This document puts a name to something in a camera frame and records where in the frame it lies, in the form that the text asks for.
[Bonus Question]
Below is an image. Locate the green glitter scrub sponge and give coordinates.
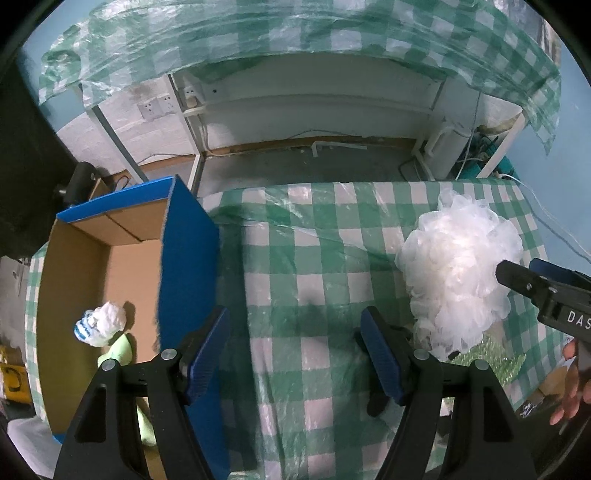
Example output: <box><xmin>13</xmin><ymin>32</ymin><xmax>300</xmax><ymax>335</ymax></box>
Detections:
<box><xmin>450</xmin><ymin>334</ymin><xmax>526</xmax><ymax>386</ymax></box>

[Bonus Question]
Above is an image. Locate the white mesh bath loofah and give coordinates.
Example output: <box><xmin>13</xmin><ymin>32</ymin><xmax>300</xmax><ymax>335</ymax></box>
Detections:
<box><xmin>396</xmin><ymin>188</ymin><xmax>524</xmax><ymax>360</ymax></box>

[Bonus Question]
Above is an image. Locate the person's right hand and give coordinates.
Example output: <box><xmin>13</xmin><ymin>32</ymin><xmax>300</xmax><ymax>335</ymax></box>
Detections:
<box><xmin>549</xmin><ymin>339</ymin><xmax>590</xmax><ymax>426</ymax></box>

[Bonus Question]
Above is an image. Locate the light green cloth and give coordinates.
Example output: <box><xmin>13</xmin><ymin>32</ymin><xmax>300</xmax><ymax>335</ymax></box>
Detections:
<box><xmin>97</xmin><ymin>333</ymin><xmax>158</xmax><ymax>448</ymax></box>

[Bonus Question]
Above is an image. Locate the white blue striped sock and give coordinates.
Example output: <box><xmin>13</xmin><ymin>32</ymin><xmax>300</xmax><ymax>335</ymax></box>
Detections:
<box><xmin>73</xmin><ymin>301</ymin><xmax>126</xmax><ymax>348</ymax></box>

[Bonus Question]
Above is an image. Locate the blue cardboard box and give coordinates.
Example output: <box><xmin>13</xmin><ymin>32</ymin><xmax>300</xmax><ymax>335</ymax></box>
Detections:
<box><xmin>36</xmin><ymin>177</ymin><xmax>229</xmax><ymax>479</ymax></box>

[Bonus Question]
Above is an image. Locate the upper green checkered cloth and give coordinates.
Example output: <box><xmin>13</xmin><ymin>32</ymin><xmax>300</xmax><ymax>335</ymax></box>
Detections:
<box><xmin>38</xmin><ymin>1</ymin><xmax>561</xmax><ymax>148</ymax></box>

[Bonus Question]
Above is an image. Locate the black cylinder on box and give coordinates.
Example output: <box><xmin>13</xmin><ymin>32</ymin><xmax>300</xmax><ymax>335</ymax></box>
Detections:
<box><xmin>54</xmin><ymin>162</ymin><xmax>99</xmax><ymax>206</ymax></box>

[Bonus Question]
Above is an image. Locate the white metal table frame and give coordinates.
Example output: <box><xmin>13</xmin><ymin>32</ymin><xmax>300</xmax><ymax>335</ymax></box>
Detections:
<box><xmin>59</xmin><ymin>55</ymin><xmax>521</xmax><ymax>195</ymax></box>

